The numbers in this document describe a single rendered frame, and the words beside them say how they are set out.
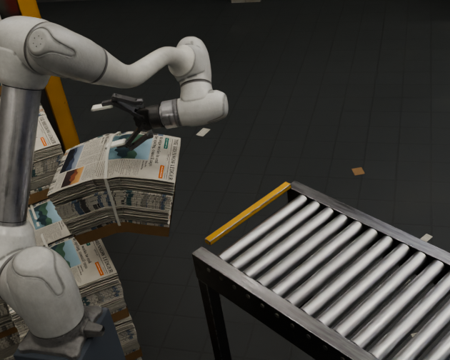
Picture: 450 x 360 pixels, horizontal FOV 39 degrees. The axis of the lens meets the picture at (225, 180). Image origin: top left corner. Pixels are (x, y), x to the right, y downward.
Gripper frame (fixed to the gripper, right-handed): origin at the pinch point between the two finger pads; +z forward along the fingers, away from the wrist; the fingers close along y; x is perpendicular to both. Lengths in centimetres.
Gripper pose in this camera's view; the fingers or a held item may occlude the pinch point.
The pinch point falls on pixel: (102, 126)
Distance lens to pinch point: 211.1
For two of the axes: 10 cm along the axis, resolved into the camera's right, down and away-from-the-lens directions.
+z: -9.8, 1.6, 1.3
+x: 0.2, -5.6, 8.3
